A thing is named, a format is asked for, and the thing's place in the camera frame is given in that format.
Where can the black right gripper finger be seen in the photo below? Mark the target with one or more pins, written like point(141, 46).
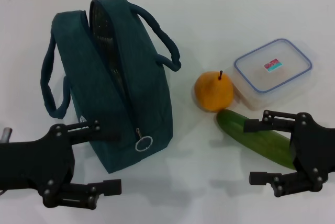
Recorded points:
point(261, 178)
point(282, 123)

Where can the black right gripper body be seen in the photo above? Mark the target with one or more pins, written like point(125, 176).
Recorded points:
point(316, 150)

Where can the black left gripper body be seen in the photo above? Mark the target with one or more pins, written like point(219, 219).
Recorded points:
point(31, 161)

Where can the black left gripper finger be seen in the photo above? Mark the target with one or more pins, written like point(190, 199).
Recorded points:
point(112, 187)
point(110, 137)

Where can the orange pear fruit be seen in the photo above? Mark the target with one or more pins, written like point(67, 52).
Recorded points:
point(213, 93)

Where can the green cucumber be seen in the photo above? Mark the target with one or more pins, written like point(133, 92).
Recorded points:
point(264, 143)

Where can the teal insulated lunch bag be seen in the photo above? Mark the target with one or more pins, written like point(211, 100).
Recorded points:
point(146, 90)

